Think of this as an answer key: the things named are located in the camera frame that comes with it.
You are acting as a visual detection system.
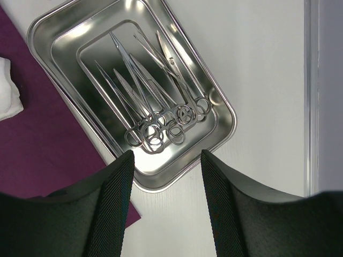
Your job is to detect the steel instrument tray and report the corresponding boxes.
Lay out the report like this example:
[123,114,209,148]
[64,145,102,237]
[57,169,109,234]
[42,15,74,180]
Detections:
[27,1,236,192]

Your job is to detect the purple cloth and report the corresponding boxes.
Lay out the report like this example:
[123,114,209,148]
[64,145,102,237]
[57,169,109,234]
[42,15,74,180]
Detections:
[0,5,143,223]

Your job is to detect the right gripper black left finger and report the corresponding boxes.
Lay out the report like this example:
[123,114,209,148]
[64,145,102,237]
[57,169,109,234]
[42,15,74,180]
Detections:
[1,150,134,256]

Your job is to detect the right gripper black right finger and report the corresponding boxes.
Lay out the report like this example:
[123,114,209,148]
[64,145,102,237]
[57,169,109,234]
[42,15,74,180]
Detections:
[201,150,342,256]

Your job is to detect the right side aluminium rail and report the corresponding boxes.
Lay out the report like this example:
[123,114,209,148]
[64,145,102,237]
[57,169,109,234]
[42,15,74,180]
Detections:
[304,1,319,196]

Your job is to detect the instruments in tray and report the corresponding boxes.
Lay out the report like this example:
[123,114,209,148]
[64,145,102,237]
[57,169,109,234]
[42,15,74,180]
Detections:
[96,32,212,154]

